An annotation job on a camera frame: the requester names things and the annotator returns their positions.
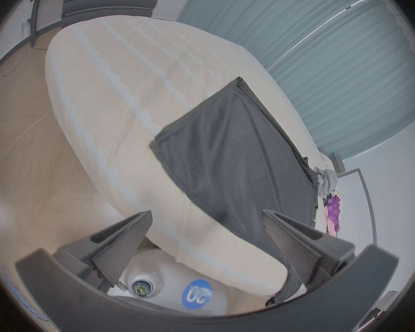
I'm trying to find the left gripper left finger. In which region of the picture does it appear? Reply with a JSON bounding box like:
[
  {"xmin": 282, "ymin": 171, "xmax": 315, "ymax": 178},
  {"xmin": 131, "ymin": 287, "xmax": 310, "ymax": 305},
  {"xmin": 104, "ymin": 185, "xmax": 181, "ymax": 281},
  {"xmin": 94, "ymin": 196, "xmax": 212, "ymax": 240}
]
[{"xmin": 57, "ymin": 210, "xmax": 154, "ymax": 290}]

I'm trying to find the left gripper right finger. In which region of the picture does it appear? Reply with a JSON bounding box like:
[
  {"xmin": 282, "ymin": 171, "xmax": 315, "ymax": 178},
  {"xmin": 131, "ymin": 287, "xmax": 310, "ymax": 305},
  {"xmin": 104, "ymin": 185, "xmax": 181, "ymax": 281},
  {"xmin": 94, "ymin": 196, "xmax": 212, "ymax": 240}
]
[{"xmin": 262, "ymin": 209, "xmax": 356, "ymax": 285}]

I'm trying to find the black T-shirt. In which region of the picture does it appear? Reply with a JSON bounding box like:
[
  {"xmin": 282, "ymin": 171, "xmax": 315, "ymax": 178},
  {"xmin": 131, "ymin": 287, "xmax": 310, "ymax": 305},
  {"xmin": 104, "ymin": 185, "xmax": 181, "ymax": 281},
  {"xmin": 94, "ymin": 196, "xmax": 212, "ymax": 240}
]
[{"xmin": 149, "ymin": 76, "xmax": 321, "ymax": 305}]

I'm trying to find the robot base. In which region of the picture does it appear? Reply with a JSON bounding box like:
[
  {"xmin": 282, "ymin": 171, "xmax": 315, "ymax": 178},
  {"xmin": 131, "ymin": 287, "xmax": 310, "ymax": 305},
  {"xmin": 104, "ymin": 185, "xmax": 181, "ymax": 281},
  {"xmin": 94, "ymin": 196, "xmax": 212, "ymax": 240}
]
[{"xmin": 107, "ymin": 248, "xmax": 229, "ymax": 316}]

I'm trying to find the bed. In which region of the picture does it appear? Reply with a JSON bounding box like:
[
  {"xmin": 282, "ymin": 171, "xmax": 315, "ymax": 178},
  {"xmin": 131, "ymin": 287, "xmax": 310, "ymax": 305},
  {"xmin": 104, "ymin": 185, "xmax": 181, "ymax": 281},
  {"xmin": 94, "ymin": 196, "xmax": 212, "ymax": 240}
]
[{"xmin": 44, "ymin": 16, "xmax": 378, "ymax": 297}]

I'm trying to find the purple satin garment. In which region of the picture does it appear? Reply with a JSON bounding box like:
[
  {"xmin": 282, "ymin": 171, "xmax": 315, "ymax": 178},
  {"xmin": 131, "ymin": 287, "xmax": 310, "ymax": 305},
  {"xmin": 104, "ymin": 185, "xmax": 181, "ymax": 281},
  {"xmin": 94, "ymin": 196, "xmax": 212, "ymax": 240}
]
[{"xmin": 325, "ymin": 194, "xmax": 342, "ymax": 234}]

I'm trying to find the grey garment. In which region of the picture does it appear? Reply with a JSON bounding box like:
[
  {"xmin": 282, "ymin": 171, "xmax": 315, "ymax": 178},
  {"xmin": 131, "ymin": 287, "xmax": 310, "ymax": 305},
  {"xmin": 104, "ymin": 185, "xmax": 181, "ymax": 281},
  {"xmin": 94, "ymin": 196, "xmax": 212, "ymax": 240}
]
[{"xmin": 313, "ymin": 166, "xmax": 339, "ymax": 196}]

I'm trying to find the white printed pillow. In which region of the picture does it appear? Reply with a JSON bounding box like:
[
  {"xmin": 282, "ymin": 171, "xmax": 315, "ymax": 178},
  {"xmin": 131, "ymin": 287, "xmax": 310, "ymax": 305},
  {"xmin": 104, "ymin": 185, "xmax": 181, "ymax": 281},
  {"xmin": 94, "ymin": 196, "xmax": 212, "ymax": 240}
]
[{"xmin": 318, "ymin": 152, "xmax": 335, "ymax": 171}]

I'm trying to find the blue-green curtain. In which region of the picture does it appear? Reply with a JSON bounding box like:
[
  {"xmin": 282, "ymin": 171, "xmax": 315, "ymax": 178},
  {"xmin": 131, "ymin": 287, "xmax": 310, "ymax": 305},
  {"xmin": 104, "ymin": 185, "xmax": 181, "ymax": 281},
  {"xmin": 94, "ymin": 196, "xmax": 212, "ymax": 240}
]
[
  {"xmin": 176, "ymin": 0, "xmax": 375, "ymax": 71},
  {"xmin": 266, "ymin": 0, "xmax": 415, "ymax": 160}
]

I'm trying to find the black chest of drawers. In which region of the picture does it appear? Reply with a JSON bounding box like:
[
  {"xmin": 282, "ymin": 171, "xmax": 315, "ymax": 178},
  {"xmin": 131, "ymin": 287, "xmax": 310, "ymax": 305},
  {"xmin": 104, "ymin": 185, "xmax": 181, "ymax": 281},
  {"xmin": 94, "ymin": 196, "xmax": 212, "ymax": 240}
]
[{"xmin": 60, "ymin": 0, "xmax": 163, "ymax": 27}]

